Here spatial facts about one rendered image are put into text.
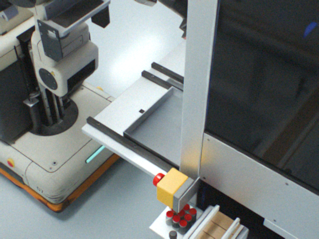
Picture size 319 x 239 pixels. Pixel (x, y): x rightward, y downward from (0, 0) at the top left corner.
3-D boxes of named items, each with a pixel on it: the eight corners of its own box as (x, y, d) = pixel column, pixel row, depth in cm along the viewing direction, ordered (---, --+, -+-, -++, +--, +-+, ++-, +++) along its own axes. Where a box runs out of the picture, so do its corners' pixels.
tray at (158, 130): (258, 139, 156) (259, 132, 154) (212, 193, 143) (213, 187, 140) (172, 93, 170) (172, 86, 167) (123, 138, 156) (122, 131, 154)
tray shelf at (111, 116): (311, 77, 178) (312, 73, 177) (202, 208, 141) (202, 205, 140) (201, 27, 198) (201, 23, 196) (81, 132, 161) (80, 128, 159)
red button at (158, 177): (171, 184, 133) (171, 175, 130) (162, 193, 131) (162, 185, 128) (160, 177, 135) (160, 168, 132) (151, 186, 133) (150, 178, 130)
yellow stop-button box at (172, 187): (193, 195, 133) (194, 179, 127) (177, 213, 129) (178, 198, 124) (171, 181, 136) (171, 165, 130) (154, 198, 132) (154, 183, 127)
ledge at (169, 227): (216, 225, 138) (216, 221, 136) (189, 259, 131) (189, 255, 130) (175, 199, 143) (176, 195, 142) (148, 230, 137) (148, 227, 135)
